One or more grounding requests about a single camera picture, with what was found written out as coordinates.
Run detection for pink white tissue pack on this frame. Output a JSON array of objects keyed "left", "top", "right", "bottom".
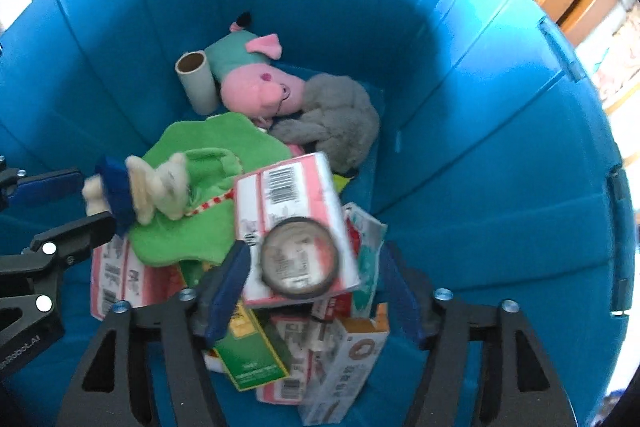
[
  {"left": 90, "top": 234, "right": 186, "bottom": 320},
  {"left": 255, "top": 314, "right": 321, "bottom": 405},
  {"left": 234, "top": 152, "right": 362, "bottom": 308}
]

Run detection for white red teal packet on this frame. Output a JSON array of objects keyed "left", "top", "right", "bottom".
[{"left": 342, "top": 202, "right": 388, "bottom": 318}]

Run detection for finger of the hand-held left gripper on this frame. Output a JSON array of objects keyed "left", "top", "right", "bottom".
[
  {"left": 20, "top": 211, "right": 118, "bottom": 270},
  {"left": 0, "top": 167, "right": 86, "bottom": 210}
]

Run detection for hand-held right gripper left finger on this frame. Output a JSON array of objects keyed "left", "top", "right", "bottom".
[{"left": 60, "top": 239, "right": 253, "bottom": 427}]

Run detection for green plush cloth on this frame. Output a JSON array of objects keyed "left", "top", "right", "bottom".
[{"left": 127, "top": 112, "right": 293, "bottom": 268}]

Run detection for white rabbit plush blue clothes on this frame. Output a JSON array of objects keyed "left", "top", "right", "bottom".
[{"left": 81, "top": 152, "right": 191, "bottom": 228}]

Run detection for patterned fabric item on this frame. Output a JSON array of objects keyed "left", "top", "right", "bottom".
[{"left": 575, "top": 0, "right": 640, "bottom": 108}]

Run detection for blue plastic crate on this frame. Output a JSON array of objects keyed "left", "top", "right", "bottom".
[{"left": 0, "top": 0, "right": 636, "bottom": 427}]

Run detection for white orange box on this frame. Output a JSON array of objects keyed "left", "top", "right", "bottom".
[{"left": 299, "top": 304, "right": 391, "bottom": 425}]

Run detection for pink pig plush toy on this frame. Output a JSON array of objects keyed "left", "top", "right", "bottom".
[{"left": 205, "top": 12, "right": 307, "bottom": 128}]

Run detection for grey plush toy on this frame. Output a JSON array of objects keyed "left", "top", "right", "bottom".
[{"left": 272, "top": 74, "right": 381, "bottom": 175}]

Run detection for green medicine box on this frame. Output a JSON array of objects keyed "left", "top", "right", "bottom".
[{"left": 212, "top": 302, "right": 291, "bottom": 392}]

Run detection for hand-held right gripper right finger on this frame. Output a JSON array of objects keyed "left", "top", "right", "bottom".
[{"left": 377, "top": 242, "right": 578, "bottom": 427}]

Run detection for cardboard tube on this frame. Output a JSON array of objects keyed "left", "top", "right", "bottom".
[{"left": 175, "top": 50, "right": 221, "bottom": 116}]

